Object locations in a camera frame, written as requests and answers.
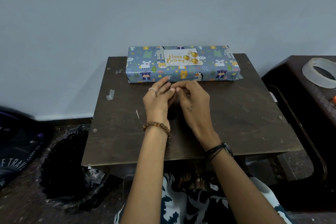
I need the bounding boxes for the teal white patterned trousers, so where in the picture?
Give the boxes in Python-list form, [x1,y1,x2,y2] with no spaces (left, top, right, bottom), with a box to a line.
[114,173,293,224]

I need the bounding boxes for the person's bare foot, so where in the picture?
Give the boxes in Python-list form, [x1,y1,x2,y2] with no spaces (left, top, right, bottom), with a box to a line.
[178,173,210,190]

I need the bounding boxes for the black thread bracelet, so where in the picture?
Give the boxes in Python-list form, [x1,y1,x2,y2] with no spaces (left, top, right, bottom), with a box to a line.
[204,142,234,161]

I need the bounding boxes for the crumpled paper scraps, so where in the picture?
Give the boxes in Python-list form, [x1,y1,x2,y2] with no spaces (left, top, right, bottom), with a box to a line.
[84,167,105,182]

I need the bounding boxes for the person's left forearm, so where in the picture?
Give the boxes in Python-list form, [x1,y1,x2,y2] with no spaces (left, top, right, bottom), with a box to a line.
[119,129,171,224]

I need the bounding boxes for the person's right forearm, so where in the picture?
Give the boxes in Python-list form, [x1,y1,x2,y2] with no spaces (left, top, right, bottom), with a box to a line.
[210,150,287,224]

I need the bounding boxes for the person's left hand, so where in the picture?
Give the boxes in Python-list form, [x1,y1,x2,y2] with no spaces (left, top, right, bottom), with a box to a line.
[142,76,178,128]

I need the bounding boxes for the black purple backpack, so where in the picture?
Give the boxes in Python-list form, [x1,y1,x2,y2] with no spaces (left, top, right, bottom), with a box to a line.
[0,110,53,189]

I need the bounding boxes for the small dark wooden table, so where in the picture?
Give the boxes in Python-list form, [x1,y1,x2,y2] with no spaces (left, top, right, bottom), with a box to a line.
[81,53,305,177]

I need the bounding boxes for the brown plastic stool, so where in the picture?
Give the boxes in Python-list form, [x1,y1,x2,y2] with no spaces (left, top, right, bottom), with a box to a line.
[261,55,336,214]

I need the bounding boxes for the clear tape roll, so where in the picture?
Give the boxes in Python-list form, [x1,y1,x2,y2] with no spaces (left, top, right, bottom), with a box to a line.
[302,57,336,89]

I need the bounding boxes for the brown beaded bracelet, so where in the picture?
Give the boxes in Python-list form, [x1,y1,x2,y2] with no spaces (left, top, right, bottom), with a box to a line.
[142,122,173,146]

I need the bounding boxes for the black lined trash bin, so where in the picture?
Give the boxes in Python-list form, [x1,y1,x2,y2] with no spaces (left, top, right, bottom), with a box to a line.
[38,124,124,211]

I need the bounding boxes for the happy birthday card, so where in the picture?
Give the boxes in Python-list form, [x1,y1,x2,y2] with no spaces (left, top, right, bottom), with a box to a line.
[163,48,200,67]

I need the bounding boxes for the person's right hand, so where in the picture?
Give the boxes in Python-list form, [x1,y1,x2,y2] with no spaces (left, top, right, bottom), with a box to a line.
[171,80,222,151]

